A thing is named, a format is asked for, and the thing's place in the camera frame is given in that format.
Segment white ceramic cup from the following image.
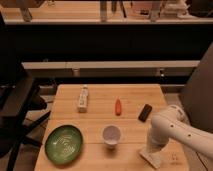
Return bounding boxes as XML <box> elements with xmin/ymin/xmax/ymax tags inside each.
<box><xmin>102</xmin><ymin>125</ymin><xmax>121</xmax><ymax>149</ymax></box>

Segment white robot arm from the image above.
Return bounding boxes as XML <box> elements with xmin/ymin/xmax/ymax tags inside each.
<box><xmin>146</xmin><ymin>105</ymin><xmax>213</xmax><ymax>160</ymax></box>

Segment green ceramic plate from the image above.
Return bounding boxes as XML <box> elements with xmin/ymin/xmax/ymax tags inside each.
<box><xmin>45</xmin><ymin>125</ymin><xmax>83</xmax><ymax>165</ymax></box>

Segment orange toy carrot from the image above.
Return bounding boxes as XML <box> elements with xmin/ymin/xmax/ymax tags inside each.
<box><xmin>115</xmin><ymin>98</ymin><xmax>122</xmax><ymax>116</ymax></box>

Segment black rectangular block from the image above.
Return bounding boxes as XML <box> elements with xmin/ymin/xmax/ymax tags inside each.
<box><xmin>138</xmin><ymin>104</ymin><xmax>152</xmax><ymax>122</ymax></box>

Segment black office chair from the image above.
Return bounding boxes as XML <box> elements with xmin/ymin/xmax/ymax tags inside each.
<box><xmin>0</xmin><ymin>13</ymin><xmax>50</xmax><ymax>171</ymax></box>

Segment grey chair back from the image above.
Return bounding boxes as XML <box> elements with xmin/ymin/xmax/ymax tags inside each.
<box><xmin>180</xmin><ymin>42</ymin><xmax>213</xmax><ymax>133</ymax></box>

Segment grey metal rail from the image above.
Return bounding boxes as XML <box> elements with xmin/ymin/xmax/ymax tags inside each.
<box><xmin>23</xmin><ymin>60</ymin><xmax>199</xmax><ymax>78</ymax></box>

